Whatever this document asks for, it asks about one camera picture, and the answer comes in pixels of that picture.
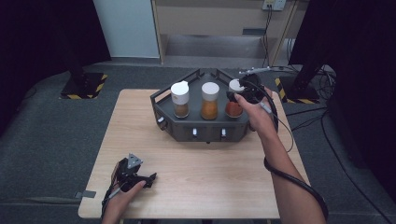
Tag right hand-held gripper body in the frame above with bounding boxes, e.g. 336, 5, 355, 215
238, 66, 272, 105

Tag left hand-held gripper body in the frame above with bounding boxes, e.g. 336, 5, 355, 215
116, 152, 148, 191

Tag red spice jar white lid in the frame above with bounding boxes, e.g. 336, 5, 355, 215
224, 78, 246, 119

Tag orange spice jar white lid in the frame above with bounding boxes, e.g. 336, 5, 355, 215
200, 81, 220, 121

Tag black corner rack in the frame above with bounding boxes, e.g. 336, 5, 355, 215
149, 68, 269, 144

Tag jar with light brown contents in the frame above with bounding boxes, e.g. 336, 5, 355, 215
170, 80, 191, 119

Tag person's left hand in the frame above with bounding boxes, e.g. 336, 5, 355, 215
104, 159, 147, 217

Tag person's right hand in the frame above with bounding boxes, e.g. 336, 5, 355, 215
233, 87, 279, 138

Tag black stand with striped base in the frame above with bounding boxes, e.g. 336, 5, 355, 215
274, 59, 322, 105
60, 52, 109, 101

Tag black curtain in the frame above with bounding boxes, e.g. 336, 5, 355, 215
0, 0, 112, 144
288, 0, 396, 203

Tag white panel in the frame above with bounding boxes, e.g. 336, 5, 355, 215
92, 0, 161, 59

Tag left hand-held gripper cable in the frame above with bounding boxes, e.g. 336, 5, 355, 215
101, 161, 124, 219

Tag hand-held gripper cable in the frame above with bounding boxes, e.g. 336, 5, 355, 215
239, 77, 330, 222
101, 161, 124, 219

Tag grey table bracket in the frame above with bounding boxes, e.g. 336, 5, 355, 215
74, 189, 97, 200

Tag black socket cables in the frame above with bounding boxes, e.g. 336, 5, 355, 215
261, 5, 290, 72

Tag tangled cable bundle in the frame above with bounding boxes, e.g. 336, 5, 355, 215
311, 64, 338, 101

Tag white wall socket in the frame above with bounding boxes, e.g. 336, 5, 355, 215
262, 0, 287, 12

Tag right hand-held gripper cable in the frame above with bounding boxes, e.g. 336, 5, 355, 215
239, 77, 330, 222

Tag black floor cable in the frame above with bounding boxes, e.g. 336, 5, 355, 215
285, 106, 396, 224

